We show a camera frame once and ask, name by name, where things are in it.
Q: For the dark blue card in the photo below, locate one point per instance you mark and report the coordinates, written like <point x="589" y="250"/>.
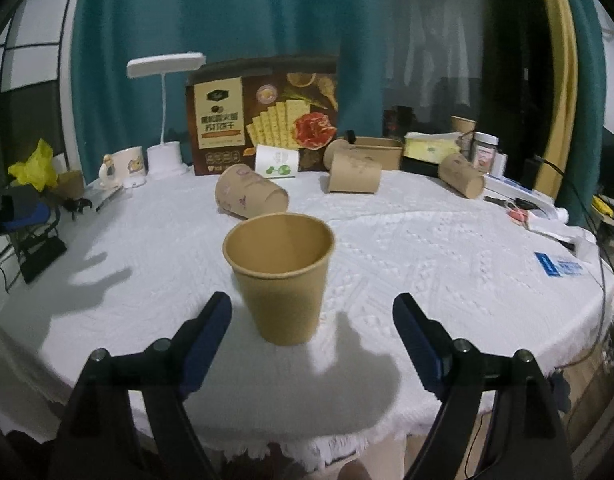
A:
<point x="547" y="262"/>

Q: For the plain brown paper cup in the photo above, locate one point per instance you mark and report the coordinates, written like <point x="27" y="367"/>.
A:
<point x="282" y="300"/>

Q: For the jar with white lid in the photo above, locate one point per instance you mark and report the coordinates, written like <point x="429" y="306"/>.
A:
<point x="484" y="152"/>

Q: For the black hair claw clip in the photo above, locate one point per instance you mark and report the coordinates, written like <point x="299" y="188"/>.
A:
<point x="79" y="205"/>

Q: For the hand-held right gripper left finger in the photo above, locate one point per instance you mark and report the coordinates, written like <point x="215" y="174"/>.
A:
<point x="212" y="340"/>

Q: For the yellow tissue box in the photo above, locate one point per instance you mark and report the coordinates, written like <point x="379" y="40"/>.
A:
<point x="429" y="146"/>

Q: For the white mug with duck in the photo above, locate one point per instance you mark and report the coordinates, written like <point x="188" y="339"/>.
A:
<point x="127" y="164"/>

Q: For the light blue card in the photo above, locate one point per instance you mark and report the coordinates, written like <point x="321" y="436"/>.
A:
<point x="570" y="266"/>

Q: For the small white green packet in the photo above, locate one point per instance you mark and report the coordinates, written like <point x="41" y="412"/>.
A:
<point x="277" y="162"/>

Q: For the yellow plastic bag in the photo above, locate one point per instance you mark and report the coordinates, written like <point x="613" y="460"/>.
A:
<point x="34" y="165"/>

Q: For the white tablecloth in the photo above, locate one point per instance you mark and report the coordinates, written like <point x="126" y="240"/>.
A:
<point x="162" y="260"/>

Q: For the brown paper cup faint print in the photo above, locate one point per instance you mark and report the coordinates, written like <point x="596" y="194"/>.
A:
<point x="354" y="172"/>

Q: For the brown paper cup purple print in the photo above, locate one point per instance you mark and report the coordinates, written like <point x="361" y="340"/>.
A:
<point x="247" y="192"/>

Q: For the black stand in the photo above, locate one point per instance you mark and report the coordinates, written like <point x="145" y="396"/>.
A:
<point x="39" y="255"/>

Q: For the brown cracker box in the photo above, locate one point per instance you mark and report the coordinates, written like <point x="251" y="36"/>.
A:
<point x="237" y="115"/>

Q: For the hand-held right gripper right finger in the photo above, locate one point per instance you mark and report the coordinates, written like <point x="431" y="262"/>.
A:
<point x="417" y="345"/>

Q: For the white desk lamp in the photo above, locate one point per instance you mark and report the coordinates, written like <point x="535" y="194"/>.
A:
<point x="164" y="155"/>

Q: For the white power strip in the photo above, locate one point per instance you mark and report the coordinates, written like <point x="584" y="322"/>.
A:
<point x="524" y="199"/>

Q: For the brown cardboard tray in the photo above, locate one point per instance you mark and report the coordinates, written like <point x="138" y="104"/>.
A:
<point x="382" y="152"/>

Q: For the yellow wooden frame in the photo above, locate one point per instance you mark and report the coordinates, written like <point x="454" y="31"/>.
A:
<point x="559" y="60"/>

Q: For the teal curtain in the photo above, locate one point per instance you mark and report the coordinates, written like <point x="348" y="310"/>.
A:
<point x="582" y="85"/>
<point x="212" y="10"/>

